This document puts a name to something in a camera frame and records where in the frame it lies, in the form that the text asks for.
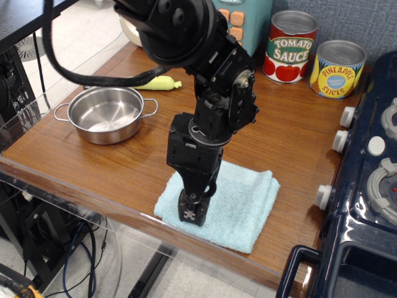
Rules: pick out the green toy vegetable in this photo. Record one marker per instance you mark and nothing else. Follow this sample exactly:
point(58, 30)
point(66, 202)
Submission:
point(161, 83)

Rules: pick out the black computer tower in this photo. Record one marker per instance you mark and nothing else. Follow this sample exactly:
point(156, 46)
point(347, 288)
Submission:
point(17, 97)

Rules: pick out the tomato sauce can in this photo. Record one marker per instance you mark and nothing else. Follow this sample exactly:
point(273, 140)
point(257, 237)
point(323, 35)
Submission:
point(291, 40)

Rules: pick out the toy microwave oven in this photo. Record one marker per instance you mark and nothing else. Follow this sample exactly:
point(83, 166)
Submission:
point(251, 25)

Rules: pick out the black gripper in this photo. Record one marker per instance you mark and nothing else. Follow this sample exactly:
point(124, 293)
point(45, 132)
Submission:
point(198, 166)

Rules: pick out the white stove knob top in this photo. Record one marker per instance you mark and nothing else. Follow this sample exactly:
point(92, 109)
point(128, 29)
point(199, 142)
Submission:
point(347, 117)

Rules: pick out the black table leg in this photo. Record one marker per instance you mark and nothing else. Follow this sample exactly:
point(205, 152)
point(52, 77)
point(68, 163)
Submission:
point(149, 276)

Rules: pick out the stainless steel pot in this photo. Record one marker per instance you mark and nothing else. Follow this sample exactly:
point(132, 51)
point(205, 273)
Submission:
point(107, 115)

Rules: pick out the white stove knob bottom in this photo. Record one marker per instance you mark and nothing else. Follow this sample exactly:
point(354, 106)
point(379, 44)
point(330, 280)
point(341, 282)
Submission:
point(322, 196)

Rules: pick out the pineapple slices can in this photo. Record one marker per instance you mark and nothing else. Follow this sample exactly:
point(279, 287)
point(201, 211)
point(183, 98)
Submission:
point(337, 68)

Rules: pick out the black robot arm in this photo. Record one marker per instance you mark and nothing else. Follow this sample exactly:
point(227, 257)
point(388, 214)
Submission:
point(225, 100)

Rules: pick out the dark blue toy stove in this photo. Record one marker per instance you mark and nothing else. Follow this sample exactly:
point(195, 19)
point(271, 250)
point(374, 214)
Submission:
point(357, 256)

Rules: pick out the white stove knob middle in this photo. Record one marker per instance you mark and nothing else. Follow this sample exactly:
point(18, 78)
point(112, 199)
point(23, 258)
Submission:
point(339, 141)

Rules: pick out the light blue towel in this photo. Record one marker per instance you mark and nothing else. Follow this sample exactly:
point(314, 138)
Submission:
point(237, 212)

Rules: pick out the white stove knob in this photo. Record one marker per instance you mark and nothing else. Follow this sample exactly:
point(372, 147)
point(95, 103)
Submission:
point(339, 141)
point(322, 196)
point(347, 117)

